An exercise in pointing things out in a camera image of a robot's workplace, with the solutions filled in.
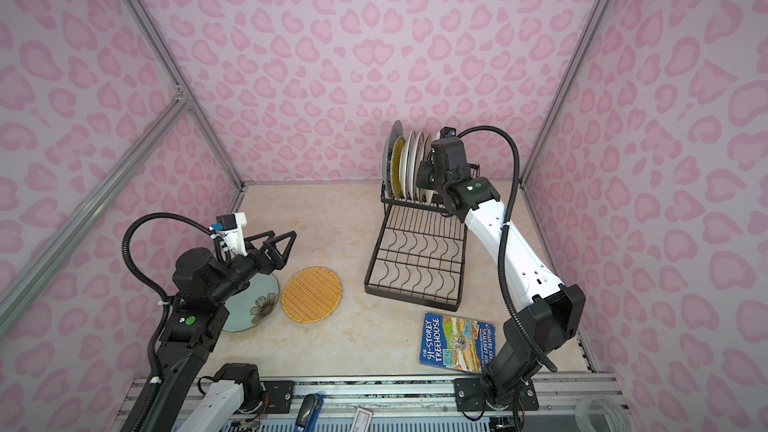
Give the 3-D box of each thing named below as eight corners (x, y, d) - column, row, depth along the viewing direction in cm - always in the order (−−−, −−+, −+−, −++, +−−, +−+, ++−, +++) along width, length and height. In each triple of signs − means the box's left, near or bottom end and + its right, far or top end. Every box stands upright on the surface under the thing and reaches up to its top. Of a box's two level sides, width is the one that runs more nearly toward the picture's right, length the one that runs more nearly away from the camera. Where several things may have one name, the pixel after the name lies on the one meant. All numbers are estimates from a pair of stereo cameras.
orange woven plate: (277, 323, 87) (275, 321, 86) (291, 269, 98) (289, 266, 97) (337, 323, 87) (336, 320, 85) (344, 269, 98) (343, 266, 97)
